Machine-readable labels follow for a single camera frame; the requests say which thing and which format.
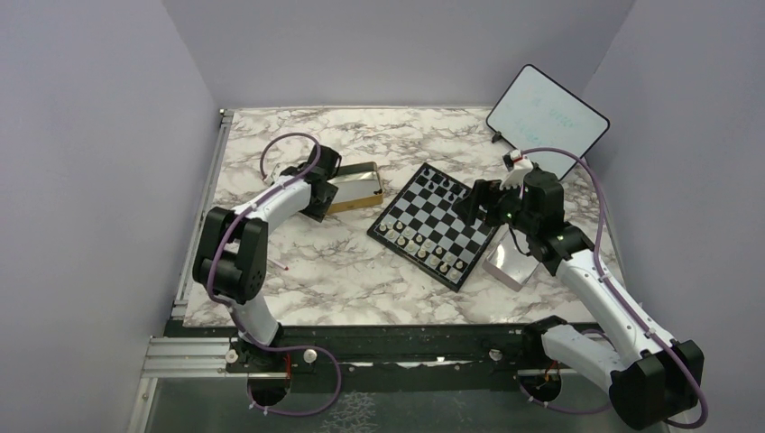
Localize red and white marker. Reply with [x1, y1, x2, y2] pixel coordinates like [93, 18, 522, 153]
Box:
[268, 258, 289, 271]

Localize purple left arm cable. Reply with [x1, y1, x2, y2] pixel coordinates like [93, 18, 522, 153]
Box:
[206, 132, 343, 419]

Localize black and white chessboard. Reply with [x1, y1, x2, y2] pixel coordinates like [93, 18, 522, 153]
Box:
[366, 163, 498, 292]

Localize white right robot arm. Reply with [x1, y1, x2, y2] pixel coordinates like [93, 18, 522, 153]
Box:
[453, 168, 709, 430]

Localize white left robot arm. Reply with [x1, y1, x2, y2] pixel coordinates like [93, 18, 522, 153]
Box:
[192, 144, 342, 371]

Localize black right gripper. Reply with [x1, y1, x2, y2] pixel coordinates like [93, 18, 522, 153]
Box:
[452, 175, 539, 235]

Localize aluminium frame rail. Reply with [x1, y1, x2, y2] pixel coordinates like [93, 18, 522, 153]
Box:
[170, 109, 235, 320]

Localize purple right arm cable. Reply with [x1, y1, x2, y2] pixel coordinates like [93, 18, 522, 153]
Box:
[516, 147, 709, 430]

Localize yellow metal tin box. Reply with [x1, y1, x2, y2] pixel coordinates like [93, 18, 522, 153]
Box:
[327, 161, 384, 215]

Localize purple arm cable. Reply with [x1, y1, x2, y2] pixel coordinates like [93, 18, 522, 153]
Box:
[206, 132, 343, 419]
[516, 147, 709, 430]

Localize silver metal tin lid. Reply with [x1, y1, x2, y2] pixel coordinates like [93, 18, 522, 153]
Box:
[482, 232, 539, 291]

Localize small whiteboard on stand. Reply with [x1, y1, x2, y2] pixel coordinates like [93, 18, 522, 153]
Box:
[486, 64, 611, 180]

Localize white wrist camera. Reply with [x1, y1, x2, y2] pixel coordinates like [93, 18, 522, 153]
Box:
[500, 150, 536, 190]

